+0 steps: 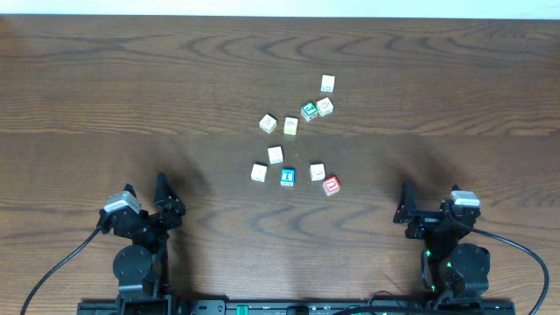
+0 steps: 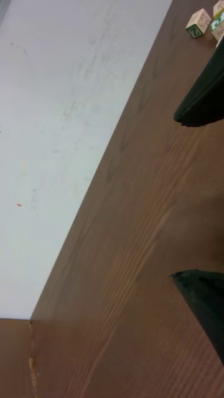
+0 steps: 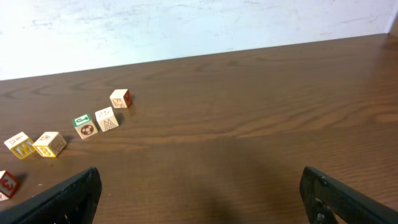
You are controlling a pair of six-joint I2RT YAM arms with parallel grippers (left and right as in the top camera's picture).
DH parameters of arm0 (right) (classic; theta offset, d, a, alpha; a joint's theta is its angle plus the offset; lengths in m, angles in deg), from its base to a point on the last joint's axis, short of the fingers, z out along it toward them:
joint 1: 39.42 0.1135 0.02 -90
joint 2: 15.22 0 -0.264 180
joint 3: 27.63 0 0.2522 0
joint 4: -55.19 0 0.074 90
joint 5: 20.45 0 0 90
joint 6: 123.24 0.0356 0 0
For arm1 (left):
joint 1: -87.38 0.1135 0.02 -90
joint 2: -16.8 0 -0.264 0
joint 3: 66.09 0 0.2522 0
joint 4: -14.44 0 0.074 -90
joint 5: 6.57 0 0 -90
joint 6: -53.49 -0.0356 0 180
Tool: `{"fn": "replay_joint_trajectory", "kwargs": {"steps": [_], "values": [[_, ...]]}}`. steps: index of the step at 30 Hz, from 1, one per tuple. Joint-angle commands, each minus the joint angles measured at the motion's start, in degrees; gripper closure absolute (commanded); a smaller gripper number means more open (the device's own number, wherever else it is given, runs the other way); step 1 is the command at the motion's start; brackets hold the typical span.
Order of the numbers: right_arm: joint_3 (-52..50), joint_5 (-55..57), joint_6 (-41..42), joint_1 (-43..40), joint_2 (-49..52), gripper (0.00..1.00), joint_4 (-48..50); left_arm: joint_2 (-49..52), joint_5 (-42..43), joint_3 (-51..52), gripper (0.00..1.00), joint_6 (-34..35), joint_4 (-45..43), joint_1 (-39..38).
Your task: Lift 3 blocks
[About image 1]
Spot green letter J block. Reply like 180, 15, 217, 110
301, 101, 319, 122

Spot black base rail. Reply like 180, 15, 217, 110
77, 298, 517, 315

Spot red letter U block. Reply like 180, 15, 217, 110
322, 176, 341, 196

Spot left black cable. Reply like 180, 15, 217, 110
19, 225, 104, 315

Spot black cable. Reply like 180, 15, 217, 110
19, 225, 104, 315
445, 212, 550, 315

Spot wooden block centre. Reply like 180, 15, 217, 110
268, 146, 284, 165

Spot blue letter T block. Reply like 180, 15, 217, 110
280, 168, 296, 186

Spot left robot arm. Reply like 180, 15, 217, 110
97, 172, 188, 314

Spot wooden block left upper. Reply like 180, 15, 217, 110
259, 114, 277, 134

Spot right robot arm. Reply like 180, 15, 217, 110
393, 183, 490, 310

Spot wooden block beside green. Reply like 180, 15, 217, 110
316, 97, 333, 117

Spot plain wooden block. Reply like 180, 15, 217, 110
320, 74, 335, 93
310, 163, 326, 181

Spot yellow tinted wooden block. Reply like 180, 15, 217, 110
283, 117, 298, 136

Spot right black cable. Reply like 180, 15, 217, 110
445, 212, 550, 315

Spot wooden block lower left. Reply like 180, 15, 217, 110
250, 164, 268, 182

